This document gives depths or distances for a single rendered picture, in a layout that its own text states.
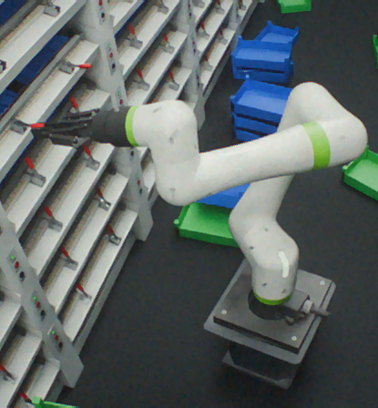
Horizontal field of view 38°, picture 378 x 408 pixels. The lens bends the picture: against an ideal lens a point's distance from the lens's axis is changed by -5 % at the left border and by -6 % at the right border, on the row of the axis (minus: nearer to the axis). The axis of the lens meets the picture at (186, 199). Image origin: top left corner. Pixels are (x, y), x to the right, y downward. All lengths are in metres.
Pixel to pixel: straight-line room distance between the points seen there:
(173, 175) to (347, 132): 0.43
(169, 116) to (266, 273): 0.57
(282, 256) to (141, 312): 0.76
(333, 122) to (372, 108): 1.59
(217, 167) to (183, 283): 1.00
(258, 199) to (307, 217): 0.79
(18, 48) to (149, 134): 0.43
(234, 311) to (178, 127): 0.73
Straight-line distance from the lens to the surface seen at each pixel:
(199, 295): 2.16
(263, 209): 1.64
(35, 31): 1.50
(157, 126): 1.20
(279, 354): 1.70
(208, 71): 2.90
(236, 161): 1.28
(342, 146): 1.38
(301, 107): 1.50
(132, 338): 2.10
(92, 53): 1.73
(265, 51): 3.21
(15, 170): 1.60
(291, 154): 1.32
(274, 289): 1.62
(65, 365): 1.94
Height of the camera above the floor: 1.78
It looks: 46 degrees down
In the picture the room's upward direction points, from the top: 9 degrees counter-clockwise
